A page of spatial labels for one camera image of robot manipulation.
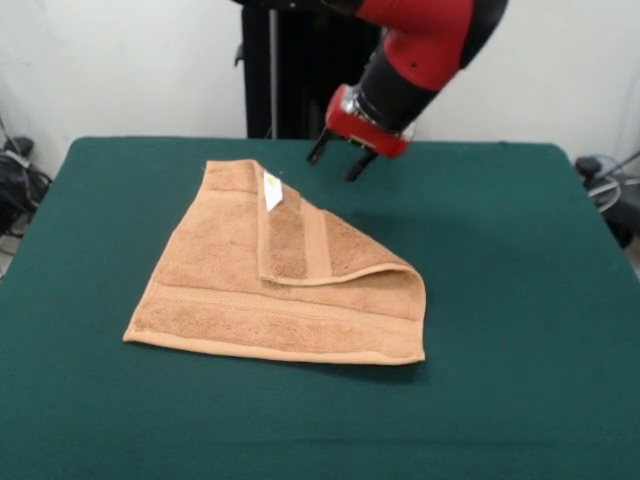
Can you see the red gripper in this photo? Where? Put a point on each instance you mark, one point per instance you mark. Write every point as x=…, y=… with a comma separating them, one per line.
x=360, y=132

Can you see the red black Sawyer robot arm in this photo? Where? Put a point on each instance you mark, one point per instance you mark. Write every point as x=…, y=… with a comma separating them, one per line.
x=425, y=50

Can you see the dark green table cloth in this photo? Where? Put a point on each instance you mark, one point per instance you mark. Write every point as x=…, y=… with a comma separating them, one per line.
x=500, y=325

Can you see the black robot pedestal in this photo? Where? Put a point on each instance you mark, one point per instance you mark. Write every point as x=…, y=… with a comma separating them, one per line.
x=290, y=75

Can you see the tan terry towel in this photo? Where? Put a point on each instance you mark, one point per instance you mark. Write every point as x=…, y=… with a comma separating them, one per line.
x=210, y=280

